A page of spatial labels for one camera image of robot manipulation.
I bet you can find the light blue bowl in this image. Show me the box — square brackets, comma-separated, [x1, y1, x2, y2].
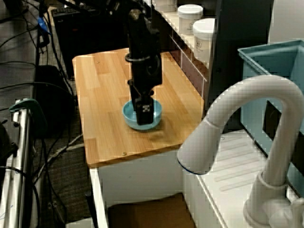
[122, 99, 164, 132]

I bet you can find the blue cable tag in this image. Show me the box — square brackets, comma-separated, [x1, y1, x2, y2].
[38, 16, 52, 35]

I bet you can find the wide black upright panel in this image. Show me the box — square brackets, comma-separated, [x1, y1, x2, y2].
[207, 0, 274, 133]

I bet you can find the black floor case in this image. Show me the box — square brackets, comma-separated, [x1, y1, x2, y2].
[35, 64, 75, 140]

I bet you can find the black arched cable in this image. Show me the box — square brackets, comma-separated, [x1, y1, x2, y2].
[0, 81, 74, 95]

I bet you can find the cream shelf ledge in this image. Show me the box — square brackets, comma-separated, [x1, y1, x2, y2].
[152, 3, 216, 69]

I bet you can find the white lidded jar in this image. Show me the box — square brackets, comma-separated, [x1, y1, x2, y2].
[192, 18, 217, 61]
[177, 4, 204, 35]

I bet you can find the black door handle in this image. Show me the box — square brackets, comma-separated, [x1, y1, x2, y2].
[85, 191, 98, 228]

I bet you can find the black bulky object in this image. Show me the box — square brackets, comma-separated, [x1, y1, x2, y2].
[0, 120, 19, 167]

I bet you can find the narrow black upright panel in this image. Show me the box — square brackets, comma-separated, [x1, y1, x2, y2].
[152, 9, 172, 53]

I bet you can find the white toy sink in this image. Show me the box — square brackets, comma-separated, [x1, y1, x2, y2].
[89, 129, 304, 228]

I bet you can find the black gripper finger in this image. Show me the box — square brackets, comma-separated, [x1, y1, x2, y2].
[127, 79, 138, 113]
[135, 95, 154, 126]

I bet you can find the pale grey floor cable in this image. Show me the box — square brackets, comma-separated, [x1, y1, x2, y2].
[33, 134, 84, 178]

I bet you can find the black computer case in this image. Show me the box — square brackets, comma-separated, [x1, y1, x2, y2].
[52, 7, 130, 80]

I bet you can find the black hanging cable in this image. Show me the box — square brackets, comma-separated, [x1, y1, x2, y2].
[46, 14, 74, 81]

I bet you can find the black looped cable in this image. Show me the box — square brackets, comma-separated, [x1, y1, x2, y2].
[0, 166, 41, 228]

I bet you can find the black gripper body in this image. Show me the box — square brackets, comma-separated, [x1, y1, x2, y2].
[127, 53, 164, 101]

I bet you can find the silver aluminium frame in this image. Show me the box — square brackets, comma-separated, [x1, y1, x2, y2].
[0, 99, 33, 228]

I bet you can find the teal plastic bin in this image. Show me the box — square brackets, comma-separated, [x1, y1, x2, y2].
[237, 39, 304, 198]

